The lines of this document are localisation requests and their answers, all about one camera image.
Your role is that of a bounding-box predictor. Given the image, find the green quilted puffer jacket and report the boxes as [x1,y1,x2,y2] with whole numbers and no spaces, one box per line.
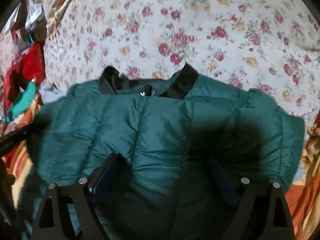
[22,63,306,240]

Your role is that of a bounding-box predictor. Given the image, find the teal green garment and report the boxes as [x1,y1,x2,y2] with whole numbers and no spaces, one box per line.
[4,81,37,123]

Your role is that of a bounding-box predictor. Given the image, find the red garment pile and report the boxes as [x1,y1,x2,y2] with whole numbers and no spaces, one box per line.
[3,40,46,112]

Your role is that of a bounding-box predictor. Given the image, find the clear plastic storage container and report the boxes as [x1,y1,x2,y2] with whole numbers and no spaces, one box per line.
[25,3,45,32]

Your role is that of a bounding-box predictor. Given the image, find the yellow red rose blanket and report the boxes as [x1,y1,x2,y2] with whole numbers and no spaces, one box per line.
[0,100,320,240]

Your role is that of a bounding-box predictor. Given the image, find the white floral quilt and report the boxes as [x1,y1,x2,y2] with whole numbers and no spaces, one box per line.
[44,0,319,116]

